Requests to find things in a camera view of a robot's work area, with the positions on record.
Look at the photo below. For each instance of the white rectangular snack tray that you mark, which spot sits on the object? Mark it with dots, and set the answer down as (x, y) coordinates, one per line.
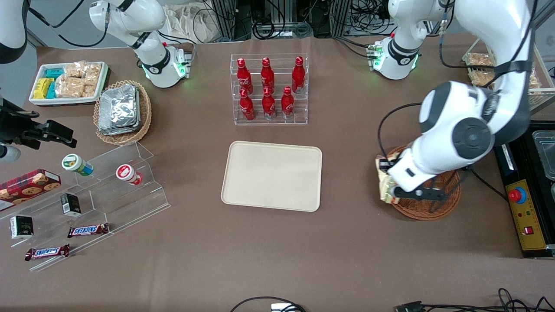
(65, 101)

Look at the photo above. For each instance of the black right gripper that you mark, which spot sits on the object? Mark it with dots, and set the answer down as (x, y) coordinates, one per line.
(13, 124)

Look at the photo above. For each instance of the clear bag of crackers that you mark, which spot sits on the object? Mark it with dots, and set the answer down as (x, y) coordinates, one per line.
(89, 91)
(93, 73)
(69, 86)
(74, 69)

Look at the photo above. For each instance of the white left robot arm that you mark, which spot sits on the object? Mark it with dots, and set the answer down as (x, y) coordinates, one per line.
(468, 138)

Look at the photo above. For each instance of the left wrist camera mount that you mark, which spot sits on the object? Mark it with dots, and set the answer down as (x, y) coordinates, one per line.
(429, 195)

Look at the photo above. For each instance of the red cola bottle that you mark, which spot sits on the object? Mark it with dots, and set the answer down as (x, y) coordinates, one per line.
(269, 106)
(287, 105)
(267, 77)
(244, 78)
(298, 78)
(247, 108)

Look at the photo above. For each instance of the red lid yogurt cup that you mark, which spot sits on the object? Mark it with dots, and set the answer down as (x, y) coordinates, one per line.
(126, 173)

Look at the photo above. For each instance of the teal snack packet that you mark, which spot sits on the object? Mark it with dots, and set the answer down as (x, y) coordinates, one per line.
(54, 73)
(51, 91)

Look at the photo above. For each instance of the silver foil pouch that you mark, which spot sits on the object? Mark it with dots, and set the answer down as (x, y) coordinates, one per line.
(123, 132)
(118, 106)

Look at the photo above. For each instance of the white cloth bags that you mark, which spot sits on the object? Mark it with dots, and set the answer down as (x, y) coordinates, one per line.
(190, 24)

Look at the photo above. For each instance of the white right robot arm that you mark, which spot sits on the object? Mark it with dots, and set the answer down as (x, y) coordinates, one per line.
(143, 17)

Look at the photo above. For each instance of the green lid yogurt cup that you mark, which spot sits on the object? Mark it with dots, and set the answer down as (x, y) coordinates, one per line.
(74, 164)

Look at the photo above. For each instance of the black aluminium rack frame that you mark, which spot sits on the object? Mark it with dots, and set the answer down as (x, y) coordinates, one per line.
(225, 17)

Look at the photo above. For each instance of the oval tan wicker basket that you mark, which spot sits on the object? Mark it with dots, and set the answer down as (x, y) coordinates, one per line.
(145, 112)

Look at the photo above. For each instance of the round brown wicker basket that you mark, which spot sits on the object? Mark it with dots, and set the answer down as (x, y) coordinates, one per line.
(433, 210)

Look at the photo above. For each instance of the cream plastic serving tray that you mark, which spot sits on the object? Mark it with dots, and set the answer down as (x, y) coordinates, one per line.
(271, 175)

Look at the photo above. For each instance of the triangle sandwich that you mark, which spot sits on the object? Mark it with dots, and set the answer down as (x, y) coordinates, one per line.
(385, 184)

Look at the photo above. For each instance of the clear acrylic bottle rack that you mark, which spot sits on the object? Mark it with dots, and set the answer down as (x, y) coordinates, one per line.
(277, 122)

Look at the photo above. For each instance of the clear plastic container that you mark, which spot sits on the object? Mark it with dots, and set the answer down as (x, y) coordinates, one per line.
(546, 151)

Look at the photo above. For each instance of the yellow snack packet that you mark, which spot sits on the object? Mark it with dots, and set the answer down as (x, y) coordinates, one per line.
(42, 88)

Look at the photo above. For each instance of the red plaid cookie box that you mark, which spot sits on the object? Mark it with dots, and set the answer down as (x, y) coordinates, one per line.
(28, 186)

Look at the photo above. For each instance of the clear acrylic step display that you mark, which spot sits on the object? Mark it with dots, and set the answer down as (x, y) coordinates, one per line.
(108, 203)

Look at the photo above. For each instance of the brown snickers bar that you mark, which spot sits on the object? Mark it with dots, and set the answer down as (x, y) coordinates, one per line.
(88, 230)
(47, 252)

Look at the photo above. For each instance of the clear bag of biscuits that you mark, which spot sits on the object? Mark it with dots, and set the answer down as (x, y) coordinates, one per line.
(479, 60)
(481, 78)
(534, 80)

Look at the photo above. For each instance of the small dark green box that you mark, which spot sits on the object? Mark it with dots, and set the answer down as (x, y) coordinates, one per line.
(70, 205)
(21, 227)

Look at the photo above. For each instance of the black yellow control box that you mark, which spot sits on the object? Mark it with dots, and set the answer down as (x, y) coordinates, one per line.
(527, 229)

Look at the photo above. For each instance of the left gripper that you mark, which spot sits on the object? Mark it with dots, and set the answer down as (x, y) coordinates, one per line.
(383, 165)

